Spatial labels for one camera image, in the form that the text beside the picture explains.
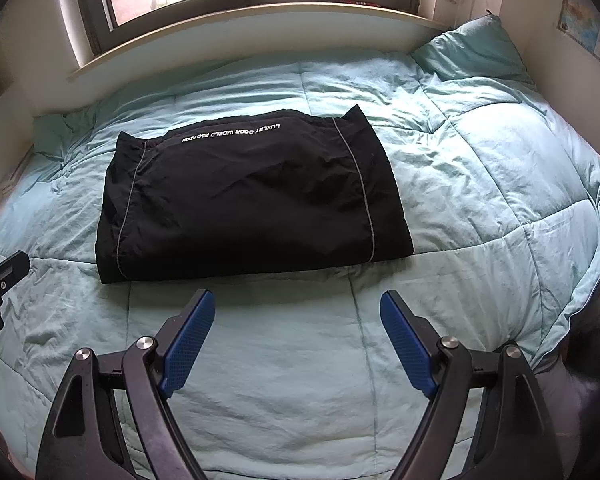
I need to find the black hooded jacket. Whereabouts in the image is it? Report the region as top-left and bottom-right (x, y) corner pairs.
(95, 107), (414, 284)

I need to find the light teal quilted duvet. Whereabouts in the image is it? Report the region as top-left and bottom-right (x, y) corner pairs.
(0, 51), (600, 479)

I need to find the teal pillow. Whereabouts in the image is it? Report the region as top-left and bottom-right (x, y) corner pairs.
(412, 15), (534, 87)

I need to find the colourful wall map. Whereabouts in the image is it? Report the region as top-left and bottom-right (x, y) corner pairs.
(558, 0), (600, 62)

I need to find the white wooden headboard ledge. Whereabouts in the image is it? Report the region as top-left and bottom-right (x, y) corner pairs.
(68, 2), (448, 82)

